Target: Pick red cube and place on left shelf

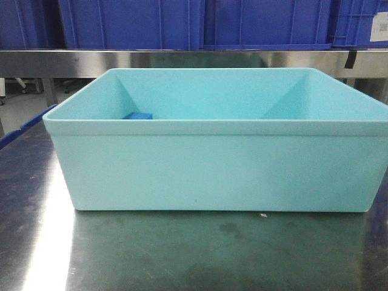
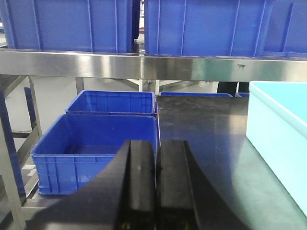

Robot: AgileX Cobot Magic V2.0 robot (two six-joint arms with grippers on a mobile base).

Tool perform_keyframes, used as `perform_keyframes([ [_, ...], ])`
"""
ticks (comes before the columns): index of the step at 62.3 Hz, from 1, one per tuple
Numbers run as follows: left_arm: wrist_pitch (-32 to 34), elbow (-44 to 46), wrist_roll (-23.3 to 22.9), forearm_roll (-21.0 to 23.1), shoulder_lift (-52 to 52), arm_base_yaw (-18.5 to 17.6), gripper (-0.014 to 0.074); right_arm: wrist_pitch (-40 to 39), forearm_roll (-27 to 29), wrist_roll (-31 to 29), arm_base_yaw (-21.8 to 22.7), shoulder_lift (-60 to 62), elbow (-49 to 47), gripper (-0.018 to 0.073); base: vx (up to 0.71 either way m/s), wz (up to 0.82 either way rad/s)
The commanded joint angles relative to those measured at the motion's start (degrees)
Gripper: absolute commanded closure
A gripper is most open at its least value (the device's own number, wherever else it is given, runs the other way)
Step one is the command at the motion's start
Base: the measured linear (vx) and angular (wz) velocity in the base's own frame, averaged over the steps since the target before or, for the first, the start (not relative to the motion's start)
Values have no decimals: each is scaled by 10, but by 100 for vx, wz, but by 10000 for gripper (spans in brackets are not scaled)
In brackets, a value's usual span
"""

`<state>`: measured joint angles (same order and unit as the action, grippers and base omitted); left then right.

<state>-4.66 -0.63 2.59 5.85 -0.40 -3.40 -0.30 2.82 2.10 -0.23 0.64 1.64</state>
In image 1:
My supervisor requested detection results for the steel shelf rail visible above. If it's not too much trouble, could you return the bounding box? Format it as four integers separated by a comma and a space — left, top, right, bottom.
1, 50, 387, 79

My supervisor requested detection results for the white paper label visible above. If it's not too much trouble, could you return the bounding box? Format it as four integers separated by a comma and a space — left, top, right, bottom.
370, 12, 388, 42

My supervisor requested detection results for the light teal plastic tub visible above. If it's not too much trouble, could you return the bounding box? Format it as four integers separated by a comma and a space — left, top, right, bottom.
43, 68, 387, 212

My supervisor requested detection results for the blue crate upper left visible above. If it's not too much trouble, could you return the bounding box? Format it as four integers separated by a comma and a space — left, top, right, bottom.
1, 0, 65, 50

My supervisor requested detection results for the blue crate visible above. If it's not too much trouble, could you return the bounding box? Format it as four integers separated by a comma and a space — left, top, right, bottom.
203, 1, 387, 50
1, 0, 65, 50
58, 1, 205, 51

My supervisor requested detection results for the blue block in tub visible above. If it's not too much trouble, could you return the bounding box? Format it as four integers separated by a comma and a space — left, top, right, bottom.
122, 112, 153, 120

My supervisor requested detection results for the blue crate upper right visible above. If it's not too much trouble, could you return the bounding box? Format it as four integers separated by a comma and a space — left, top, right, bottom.
203, 1, 387, 50

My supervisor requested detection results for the blue crate upper middle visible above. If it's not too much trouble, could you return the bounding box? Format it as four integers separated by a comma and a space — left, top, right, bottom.
58, 1, 205, 51

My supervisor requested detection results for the blue crate rim left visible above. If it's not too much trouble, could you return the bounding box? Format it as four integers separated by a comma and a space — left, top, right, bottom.
0, 104, 58, 149

